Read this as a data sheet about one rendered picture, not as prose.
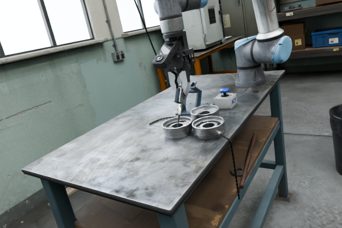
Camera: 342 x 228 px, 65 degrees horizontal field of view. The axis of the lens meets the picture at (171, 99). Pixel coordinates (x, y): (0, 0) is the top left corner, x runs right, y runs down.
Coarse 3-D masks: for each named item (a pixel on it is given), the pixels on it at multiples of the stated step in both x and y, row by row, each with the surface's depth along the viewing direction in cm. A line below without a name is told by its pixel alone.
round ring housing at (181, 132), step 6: (168, 120) 95; (174, 120) 96; (180, 120) 96; (186, 120) 95; (162, 126) 90; (174, 126) 93; (180, 126) 94; (186, 126) 87; (168, 132) 88; (174, 132) 87; (180, 132) 87; (186, 132) 87; (174, 138) 88
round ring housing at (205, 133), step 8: (200, 120) 91; (208, 120) 91; (192, 128) 86; (200, 128) 82; (208, 128) 81; (216, 128) 82; (224, 128) 84; (200, 136) 84; (208, 136) 83; (216, 136) 83
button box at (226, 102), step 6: (216, 96) 110; (222, 96) 108; (228, 96) 107; (234, 96) 108; (216, 102) 108; (222, 102) 106; (228, 102) 105; (234, 102) 108; (222, 108) 107; (228, 108) 106
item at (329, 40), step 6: (318, 30) 398; (324, 30) 393; (330, 30) 389; (336, 30) 354; (312, 36) 374; (318, 36) 370; (324, 36) 366; (330, 36) 362; (336, 36) 358; (312, 42) 376; (318, 42) 373; (324, 42) 369; (330, 42) 365; (336, 42) 361
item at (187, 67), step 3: (186, 60) 86; (186, 63) 85; (183, 66) 86; (186, 66) 86; (189, 66) 86; (183, 69) 87; (186, 69) 86; (189, 69) 86; (186, 72) 86; (189, 72) 86; (186, 75) 87; (189, 75) 87; (189, 78) 88; (189, 81) 88
